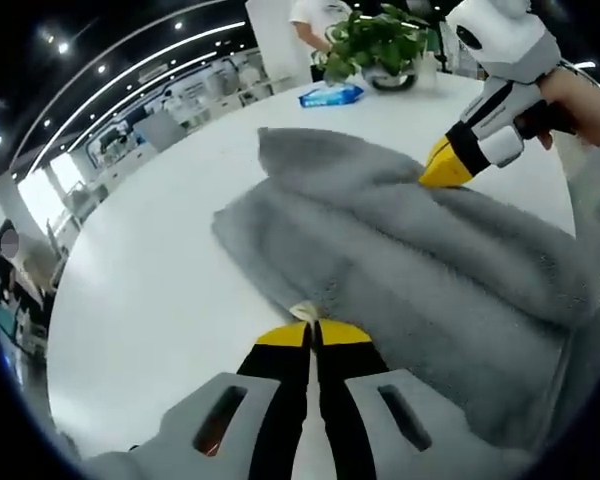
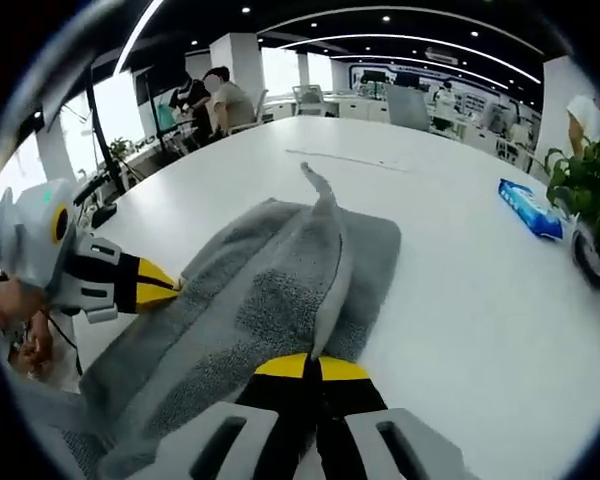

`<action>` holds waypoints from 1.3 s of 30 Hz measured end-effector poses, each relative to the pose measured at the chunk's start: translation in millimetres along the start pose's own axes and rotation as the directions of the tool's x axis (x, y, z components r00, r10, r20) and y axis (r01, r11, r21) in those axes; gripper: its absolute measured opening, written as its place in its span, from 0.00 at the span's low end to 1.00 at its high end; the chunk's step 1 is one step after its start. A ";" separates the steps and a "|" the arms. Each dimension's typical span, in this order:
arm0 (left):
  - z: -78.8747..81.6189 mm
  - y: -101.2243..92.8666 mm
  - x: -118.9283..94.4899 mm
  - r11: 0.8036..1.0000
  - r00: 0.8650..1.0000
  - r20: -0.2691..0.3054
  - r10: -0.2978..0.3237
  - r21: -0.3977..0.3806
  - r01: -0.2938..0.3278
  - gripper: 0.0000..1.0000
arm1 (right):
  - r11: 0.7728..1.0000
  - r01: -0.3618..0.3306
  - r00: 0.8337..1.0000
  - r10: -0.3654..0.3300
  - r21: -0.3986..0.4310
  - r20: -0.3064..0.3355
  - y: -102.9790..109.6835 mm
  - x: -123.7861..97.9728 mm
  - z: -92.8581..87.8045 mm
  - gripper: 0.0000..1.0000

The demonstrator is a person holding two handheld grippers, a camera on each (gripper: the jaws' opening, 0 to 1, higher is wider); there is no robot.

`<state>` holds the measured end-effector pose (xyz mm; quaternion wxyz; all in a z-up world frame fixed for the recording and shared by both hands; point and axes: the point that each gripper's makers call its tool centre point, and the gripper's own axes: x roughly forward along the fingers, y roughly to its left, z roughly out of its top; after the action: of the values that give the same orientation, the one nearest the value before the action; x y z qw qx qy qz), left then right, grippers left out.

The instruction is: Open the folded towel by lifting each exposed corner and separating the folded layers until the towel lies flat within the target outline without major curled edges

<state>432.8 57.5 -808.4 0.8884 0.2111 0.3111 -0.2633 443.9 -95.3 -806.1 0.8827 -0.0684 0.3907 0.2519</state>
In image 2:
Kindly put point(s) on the green potted plant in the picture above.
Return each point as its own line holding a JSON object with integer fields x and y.
{"x": 590, "y": 200}

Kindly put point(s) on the grey towel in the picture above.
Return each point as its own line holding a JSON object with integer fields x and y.
{"x": 260, "y": 280}

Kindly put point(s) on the blue wet wipe packet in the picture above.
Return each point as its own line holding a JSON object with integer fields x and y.
{"x": 527, "y": 207}

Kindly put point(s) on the small black object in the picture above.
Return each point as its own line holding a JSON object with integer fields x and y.
{"x": 104, "y": 215}

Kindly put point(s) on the person's grey clothing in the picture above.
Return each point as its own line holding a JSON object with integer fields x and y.
{"x": 45, "y": 420}

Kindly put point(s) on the person's left hand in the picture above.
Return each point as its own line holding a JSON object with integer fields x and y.
{"x": 17, "y": 305}

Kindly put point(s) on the ceiling air conditioner unit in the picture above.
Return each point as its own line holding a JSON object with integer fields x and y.
{"x": 441, "y": 55}

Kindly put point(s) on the white office chair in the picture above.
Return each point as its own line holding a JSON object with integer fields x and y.
{"x": 309, "y": 100}

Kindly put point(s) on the black floor stand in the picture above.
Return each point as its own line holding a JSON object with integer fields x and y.
{"x": 102, "y": 135}

